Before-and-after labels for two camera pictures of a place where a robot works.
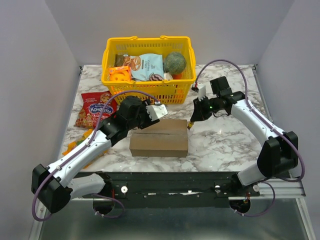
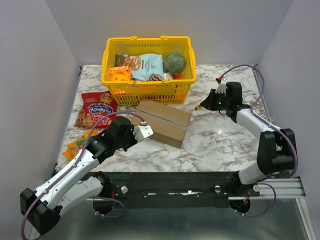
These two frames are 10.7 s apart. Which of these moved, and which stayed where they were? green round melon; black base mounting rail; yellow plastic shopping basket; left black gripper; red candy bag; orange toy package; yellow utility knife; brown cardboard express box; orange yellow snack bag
Moved: yellow utility knife; brown cardboard express box; left black gripper
Stayed: orange toy package; black base mounting rail; orange yellow snack bag; red candy bag; green round melon; yellow plastic shopping basket
